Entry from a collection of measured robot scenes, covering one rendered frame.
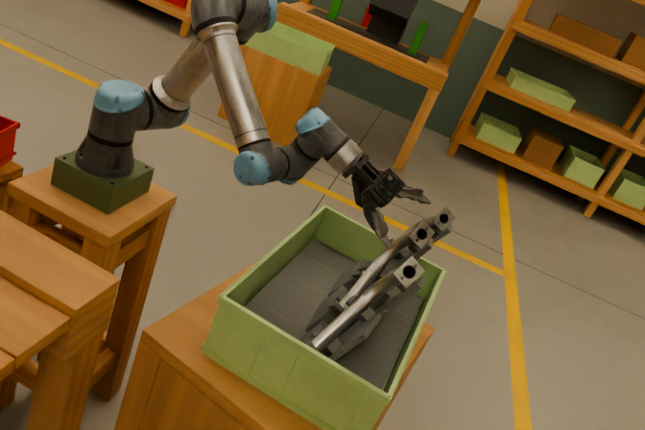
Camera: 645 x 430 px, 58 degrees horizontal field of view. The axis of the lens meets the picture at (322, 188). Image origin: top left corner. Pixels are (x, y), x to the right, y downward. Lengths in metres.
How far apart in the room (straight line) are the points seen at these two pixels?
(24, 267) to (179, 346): 0.37
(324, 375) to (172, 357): 0.35
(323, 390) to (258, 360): 0.16
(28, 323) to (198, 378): 0.36
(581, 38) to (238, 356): 5.00
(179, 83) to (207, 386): 0.76
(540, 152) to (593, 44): 1.09
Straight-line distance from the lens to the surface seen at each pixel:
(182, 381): 1.39
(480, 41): 6.34
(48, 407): 1.56
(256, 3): 1.40
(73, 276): 1.33
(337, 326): 1.27
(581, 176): 6.17
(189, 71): 1.55
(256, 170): 1.21
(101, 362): 2.08
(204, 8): 1.32
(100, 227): 1.58
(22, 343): 1.22
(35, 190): 1.68
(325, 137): 1.28
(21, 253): 1.38
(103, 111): 1.57
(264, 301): 1.48
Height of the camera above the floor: 1.75
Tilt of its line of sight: 25 degrees down
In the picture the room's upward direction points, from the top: 22 degrees clockwise
